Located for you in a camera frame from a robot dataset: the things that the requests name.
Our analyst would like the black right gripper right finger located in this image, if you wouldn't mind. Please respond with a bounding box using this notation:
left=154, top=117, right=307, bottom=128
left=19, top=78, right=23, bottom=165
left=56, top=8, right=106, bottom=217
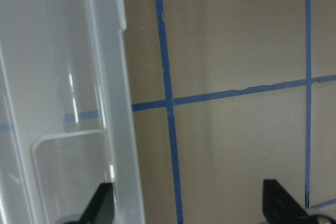
left=263, top=179, right=315, bottom=224

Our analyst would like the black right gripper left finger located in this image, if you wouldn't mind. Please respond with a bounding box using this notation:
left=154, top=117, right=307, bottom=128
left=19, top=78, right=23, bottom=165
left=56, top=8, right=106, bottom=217
left=79, top=183, right=115, bottom=224

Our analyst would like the clear plastic box lid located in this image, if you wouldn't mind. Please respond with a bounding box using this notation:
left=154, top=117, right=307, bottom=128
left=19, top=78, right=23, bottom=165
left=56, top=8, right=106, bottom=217
left=1, top=0, right=145, bottom=223

